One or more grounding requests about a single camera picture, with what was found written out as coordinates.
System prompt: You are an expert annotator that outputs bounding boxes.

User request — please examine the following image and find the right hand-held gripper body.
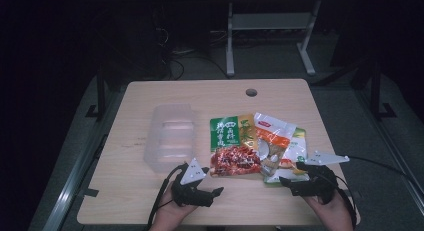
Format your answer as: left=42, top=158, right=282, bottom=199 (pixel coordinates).
left=289, top=150, right=350, bottom=205

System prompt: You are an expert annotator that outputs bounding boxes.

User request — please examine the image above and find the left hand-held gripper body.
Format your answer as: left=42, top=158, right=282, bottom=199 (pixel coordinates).
left=170, top=157, right=215, bottom=208

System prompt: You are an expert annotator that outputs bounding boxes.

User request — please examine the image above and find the white and green food packet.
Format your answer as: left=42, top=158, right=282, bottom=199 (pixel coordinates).
left=263, top=126, right=310, bottom=185

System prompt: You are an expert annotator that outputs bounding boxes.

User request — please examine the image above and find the white and orange food packet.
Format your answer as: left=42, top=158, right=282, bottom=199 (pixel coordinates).
left=253, top=111, right=298, bottom=177

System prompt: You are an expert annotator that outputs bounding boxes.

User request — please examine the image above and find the green and red food packet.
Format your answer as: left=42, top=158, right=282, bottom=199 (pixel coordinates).
left=209, top=113, right=263, bottom=178

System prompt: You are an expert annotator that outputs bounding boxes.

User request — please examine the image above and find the clear plastic container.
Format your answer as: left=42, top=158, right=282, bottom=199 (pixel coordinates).
left=143, top=103, right=198, bottom=174

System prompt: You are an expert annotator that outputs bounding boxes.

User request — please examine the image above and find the person's left hand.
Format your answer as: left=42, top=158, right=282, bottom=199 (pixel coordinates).
left=150, top=183, right=198, bottom=231

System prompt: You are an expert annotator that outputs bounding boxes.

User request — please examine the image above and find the person's right hand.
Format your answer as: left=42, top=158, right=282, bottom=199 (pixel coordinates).
left=303, top=190, right=356, bottom=231

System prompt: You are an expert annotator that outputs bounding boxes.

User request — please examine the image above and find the grey tape piece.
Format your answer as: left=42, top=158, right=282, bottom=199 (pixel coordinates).
left=78, top=187, right=100, bottom=198

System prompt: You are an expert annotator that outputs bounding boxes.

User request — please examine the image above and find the black metal stand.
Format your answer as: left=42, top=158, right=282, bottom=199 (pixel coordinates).
left=369, top=61, right=398, bottom=121
left=85, top=66, right=108, bottom=121

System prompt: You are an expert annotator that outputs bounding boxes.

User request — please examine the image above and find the thin black cable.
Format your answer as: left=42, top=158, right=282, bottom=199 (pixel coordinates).
left=319, top=171, right=358, bottom=230

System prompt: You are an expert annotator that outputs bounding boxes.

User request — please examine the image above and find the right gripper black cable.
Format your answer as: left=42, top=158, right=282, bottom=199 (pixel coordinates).
left=343, top=154, right=422, bottom=193

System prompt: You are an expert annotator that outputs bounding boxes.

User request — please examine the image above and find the aluminium floor rail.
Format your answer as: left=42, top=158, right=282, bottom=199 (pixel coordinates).
left=355, top=90, right=424, bottom=205
left=42, top=96, right=118, bottom=231

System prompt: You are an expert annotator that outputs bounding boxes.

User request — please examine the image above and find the tangle of floor cables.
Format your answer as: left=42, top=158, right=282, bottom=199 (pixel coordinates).
left=156, top=24, right=232, bottom=81

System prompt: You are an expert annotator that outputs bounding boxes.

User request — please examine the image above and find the white metal desk frame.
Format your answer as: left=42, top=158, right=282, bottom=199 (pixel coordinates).
left=213, top=0, right=323, bottom=77

